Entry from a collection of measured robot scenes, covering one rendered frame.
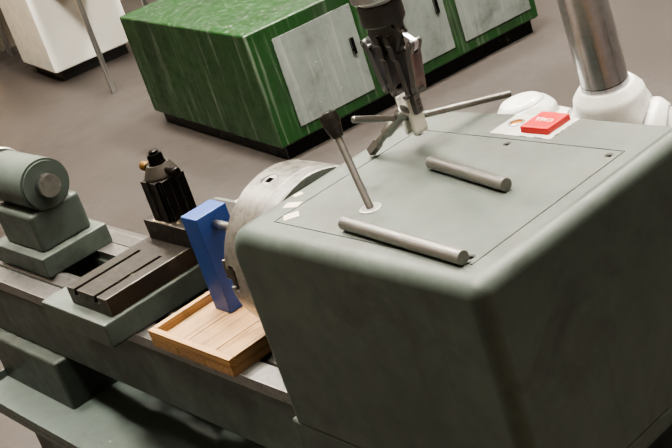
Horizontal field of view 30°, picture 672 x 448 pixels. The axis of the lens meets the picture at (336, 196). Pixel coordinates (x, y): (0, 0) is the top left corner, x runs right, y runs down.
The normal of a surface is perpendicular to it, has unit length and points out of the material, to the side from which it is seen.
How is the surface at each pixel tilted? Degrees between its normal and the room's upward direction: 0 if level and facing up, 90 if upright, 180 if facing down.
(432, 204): 0
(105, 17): 90
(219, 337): 0
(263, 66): 90
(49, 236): 90
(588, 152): 0
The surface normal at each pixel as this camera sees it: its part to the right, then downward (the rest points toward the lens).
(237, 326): -0.29, -0.88
